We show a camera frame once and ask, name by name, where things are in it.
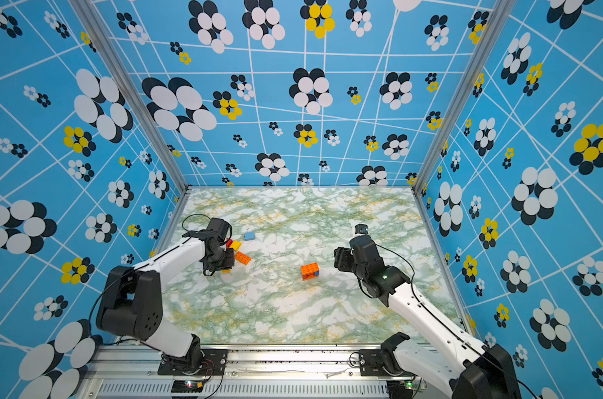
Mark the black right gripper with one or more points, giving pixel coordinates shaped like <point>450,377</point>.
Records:
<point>341,258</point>

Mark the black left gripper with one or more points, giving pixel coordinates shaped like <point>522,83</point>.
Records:
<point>230,264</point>

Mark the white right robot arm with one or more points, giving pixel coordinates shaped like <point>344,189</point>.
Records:
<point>458,364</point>

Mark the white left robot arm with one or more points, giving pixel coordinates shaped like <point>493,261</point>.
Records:
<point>131,303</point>

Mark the orange long lego plate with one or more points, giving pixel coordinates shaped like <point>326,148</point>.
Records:
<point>242,258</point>

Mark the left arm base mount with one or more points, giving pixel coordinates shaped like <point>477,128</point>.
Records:
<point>201,363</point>

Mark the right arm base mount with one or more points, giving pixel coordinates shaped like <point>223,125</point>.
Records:
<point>371,363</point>

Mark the aluminium front rail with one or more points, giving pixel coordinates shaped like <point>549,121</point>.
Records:
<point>273,371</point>

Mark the left aluminium corner post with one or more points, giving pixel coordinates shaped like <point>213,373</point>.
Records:
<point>90,20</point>

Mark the aluminium corner post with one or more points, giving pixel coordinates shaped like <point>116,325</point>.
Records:
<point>90,20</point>
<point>498,19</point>

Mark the right aluminium corner post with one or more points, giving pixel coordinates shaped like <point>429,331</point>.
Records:
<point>498,19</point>

